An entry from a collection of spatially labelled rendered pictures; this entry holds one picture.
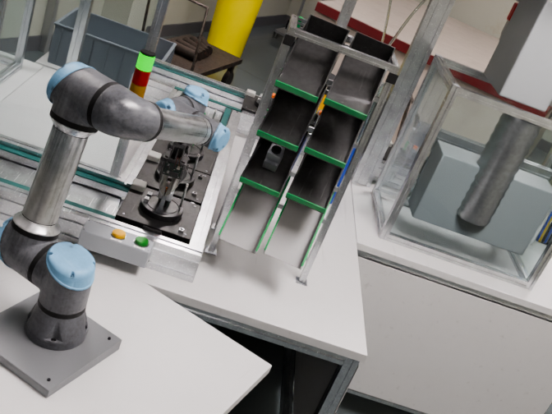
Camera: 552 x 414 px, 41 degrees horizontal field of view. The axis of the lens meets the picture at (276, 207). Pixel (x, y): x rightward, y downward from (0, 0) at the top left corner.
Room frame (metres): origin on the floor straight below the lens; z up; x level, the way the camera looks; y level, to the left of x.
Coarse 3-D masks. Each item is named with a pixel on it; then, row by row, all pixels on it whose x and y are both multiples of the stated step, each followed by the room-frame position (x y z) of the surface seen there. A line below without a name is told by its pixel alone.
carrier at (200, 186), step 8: (152, 152) 2.45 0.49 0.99; (152, 160) 2.43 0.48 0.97; (144, 168) 2.34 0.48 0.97; (152, 168) 2.37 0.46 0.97; (144, 176) 2.29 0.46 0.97; (152, 176) 2.31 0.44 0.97; (192, 176) 2.39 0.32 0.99; (208, 176) 2.48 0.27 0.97; (152, 184) 2.25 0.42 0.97; (184, 184) 2.31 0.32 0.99; (192, 184) 2.35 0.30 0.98; (200, 184) 2.40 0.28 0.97; (176, 192) 2.26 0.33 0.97; (200, 192) 2.33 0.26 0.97; (192, 200) 2.25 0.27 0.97; (200, 200) 2.28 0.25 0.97
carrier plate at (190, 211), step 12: (132, 192) 2.15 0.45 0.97; (144, 192) 2.18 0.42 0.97; (156, 192) 2.21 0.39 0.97; (132, 204) 2.08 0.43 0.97; (192, 204) 2.23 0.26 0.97; (120, 216) 1.98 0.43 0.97; (132, 216) 2.00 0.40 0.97; (144, 216) 2.03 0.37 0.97; (192, 216) 2.15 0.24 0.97; (156, 228) 1.99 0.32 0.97; (168, 228) 2.02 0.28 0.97; (192, 228) 2.07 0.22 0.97; (180, 240) 2.00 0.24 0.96
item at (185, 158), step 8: (176, 144) 1.98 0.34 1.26; (184, 144) 1.99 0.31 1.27; (192, 144) 2.02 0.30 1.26; (168, 152) 2.02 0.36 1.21; (176, 152) 2.00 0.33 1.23; (184, 152) 2.05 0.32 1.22; (168, 160) 1.98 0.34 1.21; (176, 160) 1.98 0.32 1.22; (184, 160) 2.01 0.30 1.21; (160, 168) 1.98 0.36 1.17; (168, 168) 1.98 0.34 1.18; (176, 168) 1.98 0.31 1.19; (184, 168) 1.98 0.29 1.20; (176, 176) 1.98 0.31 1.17
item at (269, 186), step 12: (264, 144) 2.23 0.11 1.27; (276, 144) 2.25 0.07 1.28; (252, 156) 2.14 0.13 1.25; (264, 156) 2.19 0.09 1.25; (288, 156) 2.22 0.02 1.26; (252, 168) 2.13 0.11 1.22; (264, 168) 2.14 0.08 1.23; (288, 168) 2.17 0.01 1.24; (240, 180) 2.06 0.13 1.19; (252, 180) 2.08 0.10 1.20; (264, 180) 2.10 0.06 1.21; (276, 180) 2.12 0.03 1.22; (264, 192) 2.06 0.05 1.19; (276, 192) 2.05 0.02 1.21
